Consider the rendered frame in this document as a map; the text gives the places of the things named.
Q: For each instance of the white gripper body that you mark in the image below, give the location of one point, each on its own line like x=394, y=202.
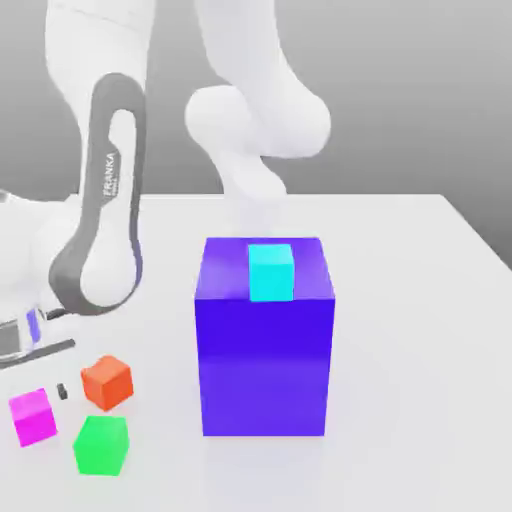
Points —
x=36, y=356

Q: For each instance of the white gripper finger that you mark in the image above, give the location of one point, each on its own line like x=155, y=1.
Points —
x=61, y=391

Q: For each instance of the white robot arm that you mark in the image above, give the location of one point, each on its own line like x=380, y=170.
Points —
x=116, y=48

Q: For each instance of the small magenta cube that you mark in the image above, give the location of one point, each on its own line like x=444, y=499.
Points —
x=34, y=418

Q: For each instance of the small orange cube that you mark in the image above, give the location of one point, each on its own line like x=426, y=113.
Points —
x=107, y=384

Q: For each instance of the small green cube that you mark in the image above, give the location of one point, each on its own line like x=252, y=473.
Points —
x=102, y=446

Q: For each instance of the small cyan cube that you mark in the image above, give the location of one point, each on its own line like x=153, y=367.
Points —
x=271, y=276

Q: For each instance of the large purple box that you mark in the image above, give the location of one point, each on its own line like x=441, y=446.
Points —
x=264, y=360

